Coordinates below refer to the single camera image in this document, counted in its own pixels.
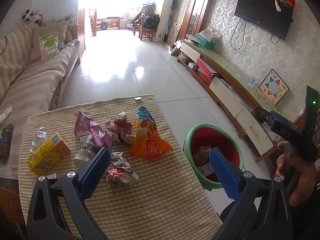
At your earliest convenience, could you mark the yellow juice box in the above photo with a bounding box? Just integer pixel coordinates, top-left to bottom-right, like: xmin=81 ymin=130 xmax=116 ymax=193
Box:
xmin=27 ymin=132 xmax=71 ymax=176

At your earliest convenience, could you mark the green tissue box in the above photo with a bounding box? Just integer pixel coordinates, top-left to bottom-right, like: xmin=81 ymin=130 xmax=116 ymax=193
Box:
xmin=196 ymin=27 xmax=222 ymax=50

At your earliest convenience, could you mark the striped beige sofa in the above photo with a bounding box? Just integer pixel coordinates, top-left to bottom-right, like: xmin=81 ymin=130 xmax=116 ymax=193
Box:
xmin=1 ymin=24 xmax=80 ymax=180

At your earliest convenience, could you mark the orange snack bag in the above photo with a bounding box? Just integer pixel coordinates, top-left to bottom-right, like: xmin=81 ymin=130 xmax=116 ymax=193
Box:
xmin=129 ymin=106 xmax=173 ymax=160

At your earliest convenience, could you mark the black remote control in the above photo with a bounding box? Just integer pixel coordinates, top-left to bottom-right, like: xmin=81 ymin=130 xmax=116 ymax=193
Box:
xmin=0 ymin=124 xmax=14 ymax=163

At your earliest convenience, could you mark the pink snack wrapper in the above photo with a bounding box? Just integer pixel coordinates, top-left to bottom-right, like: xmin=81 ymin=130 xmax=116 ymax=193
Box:
xmin=74 ymin=111 xmax=113 ymax=150

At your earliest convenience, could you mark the beige sofa pillow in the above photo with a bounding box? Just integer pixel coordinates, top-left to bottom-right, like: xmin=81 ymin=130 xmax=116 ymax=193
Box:
xmin=29 ymin=22 xmax=68 ymax=63

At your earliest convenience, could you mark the plush toy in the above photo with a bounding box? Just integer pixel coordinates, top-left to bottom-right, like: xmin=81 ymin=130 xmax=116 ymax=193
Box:
xmin=22 ymin=9 xmax=42 ymax=25

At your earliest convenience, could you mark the white paper cup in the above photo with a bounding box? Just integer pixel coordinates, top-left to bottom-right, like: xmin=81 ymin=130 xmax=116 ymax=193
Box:
xmin=74 ymin=134 xmax=101 ymax=168

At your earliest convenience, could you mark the white small remote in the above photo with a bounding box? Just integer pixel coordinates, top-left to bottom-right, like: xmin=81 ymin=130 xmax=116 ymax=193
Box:
xmin=0 ymin=106 xmax=12 ymax=124

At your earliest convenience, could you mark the wooden chair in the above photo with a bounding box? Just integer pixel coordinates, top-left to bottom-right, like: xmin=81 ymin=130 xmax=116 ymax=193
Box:
xmin=138 ymin=13 xmax=154 ymax=41

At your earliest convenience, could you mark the black wall television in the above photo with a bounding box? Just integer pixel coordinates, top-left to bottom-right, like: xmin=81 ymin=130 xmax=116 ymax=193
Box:
xmin=234 ymin=0 xmax=293 ymax=40

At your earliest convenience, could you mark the green patterned cushion bag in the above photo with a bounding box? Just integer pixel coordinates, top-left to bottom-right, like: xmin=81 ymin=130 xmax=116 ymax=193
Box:
xmin=39 ymin=31 xmax=59 ymax=61

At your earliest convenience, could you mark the black backpack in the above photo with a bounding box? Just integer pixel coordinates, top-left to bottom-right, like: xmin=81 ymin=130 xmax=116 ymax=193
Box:
xmin=143 ymin=14 xmax=160 ymax=30

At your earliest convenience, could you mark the person right hand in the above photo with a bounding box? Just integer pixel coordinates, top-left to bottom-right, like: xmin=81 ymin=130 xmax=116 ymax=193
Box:
xmin=276 ymin=152 xmax=316 ymax=206

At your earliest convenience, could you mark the orange cardboard box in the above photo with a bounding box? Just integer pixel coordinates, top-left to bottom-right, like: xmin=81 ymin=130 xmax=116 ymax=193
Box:
xmin=0 ymin=187 xmax=25 ymax=225

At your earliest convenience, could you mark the wooden tv cabinet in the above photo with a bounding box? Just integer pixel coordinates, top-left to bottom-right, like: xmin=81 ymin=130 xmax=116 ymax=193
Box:
xmin=178 ymin=40 xmax=279 ymax=163

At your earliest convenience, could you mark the crumpled white paper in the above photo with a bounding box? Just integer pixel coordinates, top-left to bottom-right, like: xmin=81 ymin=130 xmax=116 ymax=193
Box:
xmin=30 ymin=127 xmax=47 ymax=153

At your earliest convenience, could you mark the red green trash bin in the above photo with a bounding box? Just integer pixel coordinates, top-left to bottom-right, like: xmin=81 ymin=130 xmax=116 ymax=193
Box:
xmin=183 ymin=124 xmax=244 ymax=191

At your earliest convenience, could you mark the crumpled red white wrapper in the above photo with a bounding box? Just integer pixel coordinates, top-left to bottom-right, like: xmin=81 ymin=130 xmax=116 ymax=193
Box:
xmin=104 ymin=152 xmax=139 ymax=187

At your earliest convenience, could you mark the chinese checkers board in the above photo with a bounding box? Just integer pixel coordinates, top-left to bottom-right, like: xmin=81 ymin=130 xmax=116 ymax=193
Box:
xmin=259 ymin=69 xmax=290 ymax=105

